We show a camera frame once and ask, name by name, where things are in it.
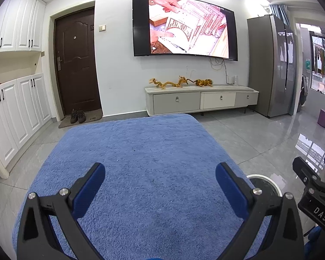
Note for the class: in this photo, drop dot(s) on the white power strip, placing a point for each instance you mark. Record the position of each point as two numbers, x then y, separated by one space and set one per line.
235 80

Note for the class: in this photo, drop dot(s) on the balcony window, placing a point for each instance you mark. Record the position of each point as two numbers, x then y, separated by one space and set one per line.
322 86

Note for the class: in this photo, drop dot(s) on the golden tiger figurine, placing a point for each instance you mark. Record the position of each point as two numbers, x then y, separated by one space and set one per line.
203 82

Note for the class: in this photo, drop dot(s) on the brown shoe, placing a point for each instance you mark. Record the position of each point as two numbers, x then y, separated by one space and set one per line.
81 116
74 116

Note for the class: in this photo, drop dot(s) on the grey refrigerator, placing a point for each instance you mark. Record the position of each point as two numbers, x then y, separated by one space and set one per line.
270 65

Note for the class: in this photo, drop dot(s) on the brown doormat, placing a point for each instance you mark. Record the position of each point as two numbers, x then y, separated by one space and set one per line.
93 116

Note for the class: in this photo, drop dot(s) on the blue fluffy blanket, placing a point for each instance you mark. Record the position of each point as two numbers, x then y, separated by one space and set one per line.
151 154

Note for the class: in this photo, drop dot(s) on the white base cupboard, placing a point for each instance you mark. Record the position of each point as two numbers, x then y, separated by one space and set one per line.
16 113

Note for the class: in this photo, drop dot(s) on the dark hanging bag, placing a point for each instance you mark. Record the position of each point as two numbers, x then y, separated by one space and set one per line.
303 94

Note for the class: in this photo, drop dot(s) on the blue curtain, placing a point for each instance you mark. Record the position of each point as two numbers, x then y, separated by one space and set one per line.
280 12

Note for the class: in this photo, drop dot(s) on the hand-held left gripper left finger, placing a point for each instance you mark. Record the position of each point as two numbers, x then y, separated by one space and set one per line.
89 189

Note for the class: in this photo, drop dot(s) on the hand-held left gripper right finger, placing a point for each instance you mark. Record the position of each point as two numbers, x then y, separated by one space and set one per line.
230 192

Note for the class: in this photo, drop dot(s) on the wall light switch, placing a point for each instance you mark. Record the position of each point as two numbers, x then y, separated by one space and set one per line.
102 28

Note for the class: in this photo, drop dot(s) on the golden dragon figurine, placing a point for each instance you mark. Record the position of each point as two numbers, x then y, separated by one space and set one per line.
165 84

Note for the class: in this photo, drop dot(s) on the white wall cupboard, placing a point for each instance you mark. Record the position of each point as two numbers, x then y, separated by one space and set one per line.
16 21

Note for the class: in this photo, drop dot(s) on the white television cabinet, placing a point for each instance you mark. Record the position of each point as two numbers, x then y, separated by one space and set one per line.
176 100

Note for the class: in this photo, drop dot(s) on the purple stool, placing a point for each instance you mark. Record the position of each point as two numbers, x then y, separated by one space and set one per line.
323 117

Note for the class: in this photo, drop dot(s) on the wall-mounted television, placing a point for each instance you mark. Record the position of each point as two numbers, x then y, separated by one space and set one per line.
184 24

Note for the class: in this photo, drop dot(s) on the hanging laundry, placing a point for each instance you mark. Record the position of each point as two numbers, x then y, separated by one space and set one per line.
321 57

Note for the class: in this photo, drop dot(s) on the dark brown door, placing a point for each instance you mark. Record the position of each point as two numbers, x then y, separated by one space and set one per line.
75 46

